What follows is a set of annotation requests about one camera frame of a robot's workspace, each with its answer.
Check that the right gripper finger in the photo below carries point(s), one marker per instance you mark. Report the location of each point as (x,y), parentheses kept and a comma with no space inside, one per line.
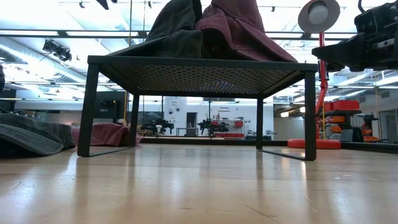
(342,55)

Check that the black background robot arm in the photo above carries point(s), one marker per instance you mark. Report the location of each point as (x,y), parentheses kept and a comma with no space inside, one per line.
(157,126)
(214,126)

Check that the red storage bin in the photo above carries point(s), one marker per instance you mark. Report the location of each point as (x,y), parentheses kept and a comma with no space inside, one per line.
(345,105)

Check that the black perforated metal riser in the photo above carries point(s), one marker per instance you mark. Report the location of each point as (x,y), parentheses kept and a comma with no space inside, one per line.
(248,65)

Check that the red desk lamp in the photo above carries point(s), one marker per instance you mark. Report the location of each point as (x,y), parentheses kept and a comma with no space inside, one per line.
(311,144)

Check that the black cabinet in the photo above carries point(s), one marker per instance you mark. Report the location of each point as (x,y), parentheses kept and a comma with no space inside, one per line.
(107,105)

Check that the yellow vertical pole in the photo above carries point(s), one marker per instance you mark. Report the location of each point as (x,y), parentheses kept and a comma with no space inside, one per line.
(126,107)

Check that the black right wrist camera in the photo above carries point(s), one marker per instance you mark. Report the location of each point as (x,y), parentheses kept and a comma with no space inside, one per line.
(379,17)

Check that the black aluminium table frame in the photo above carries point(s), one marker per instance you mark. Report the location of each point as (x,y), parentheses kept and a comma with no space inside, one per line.
(202,142)

